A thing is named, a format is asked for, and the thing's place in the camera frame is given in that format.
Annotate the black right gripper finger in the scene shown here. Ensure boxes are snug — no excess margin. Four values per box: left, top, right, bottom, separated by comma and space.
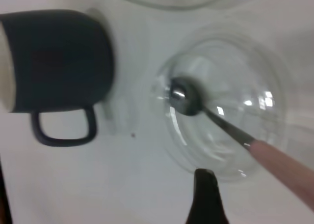
185, 168, 229, 224

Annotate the dark blue-grey ceramic mug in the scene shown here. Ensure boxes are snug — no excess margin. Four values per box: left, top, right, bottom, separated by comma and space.
0, 9, 115, 147

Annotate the steel spoon with pink handle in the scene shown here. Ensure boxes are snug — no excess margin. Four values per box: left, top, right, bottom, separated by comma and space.
169, 78, 314, 211

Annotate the clear round glass saucer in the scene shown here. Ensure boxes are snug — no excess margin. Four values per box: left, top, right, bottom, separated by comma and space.
151, 37, 295, 183

